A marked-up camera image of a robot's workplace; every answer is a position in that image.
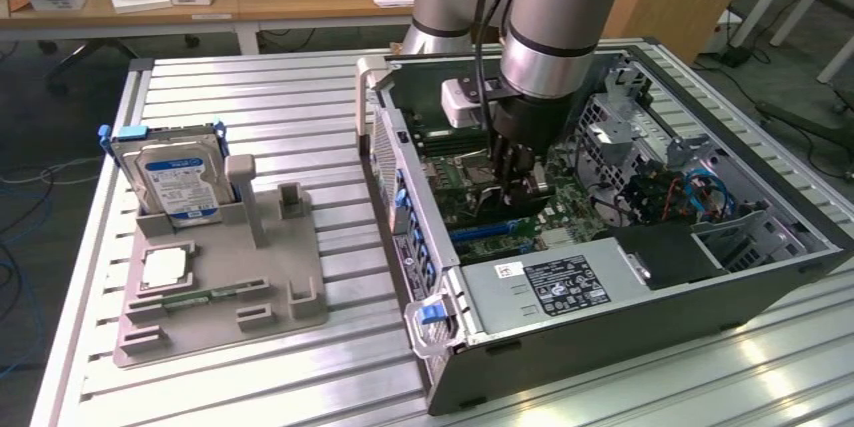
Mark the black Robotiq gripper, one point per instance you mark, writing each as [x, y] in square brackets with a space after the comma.
[533, 119]

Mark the black graphics card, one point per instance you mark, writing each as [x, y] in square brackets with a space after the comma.
[520, 209]

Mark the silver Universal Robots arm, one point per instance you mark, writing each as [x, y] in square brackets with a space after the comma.
[553, 22]

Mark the blue expansion slot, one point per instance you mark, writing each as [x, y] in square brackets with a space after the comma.
[483, 233]

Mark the CPU socket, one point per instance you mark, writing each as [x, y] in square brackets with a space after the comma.
[476, 169]

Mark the perforated metal disk bay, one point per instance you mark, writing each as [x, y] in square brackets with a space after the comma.
[633, 122]

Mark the green motherboard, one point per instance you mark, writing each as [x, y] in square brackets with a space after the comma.
[580, 212]

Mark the black power adapter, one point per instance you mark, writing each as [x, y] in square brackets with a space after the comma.
[733, 57]

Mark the wooden cabinet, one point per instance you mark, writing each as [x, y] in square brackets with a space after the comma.
[693, 7]

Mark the grey power supply unit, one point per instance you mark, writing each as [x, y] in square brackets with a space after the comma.
[567, 287]

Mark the black floor stand base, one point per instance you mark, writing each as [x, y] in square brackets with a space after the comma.
[800, 119]

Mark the blue case latch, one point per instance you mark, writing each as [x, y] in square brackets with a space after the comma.
[428, 314]

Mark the open black PC case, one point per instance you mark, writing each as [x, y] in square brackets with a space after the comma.
[600, 347]

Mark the hard disk with blue caddy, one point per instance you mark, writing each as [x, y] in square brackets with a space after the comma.
[180, 182]

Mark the grey plastic parts rack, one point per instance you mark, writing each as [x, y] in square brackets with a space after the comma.
[220, 267]

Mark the green RAM stick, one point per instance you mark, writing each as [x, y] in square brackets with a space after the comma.
[200, 297]

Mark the silver CPU chip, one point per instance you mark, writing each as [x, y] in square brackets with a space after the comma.
[165, 267]

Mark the black office chair base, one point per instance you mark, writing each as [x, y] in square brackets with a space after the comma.
[73, 59]

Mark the wooden desk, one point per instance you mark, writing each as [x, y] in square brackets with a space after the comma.
[66, 17]

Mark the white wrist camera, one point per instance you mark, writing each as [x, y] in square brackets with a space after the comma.
[460, 107]

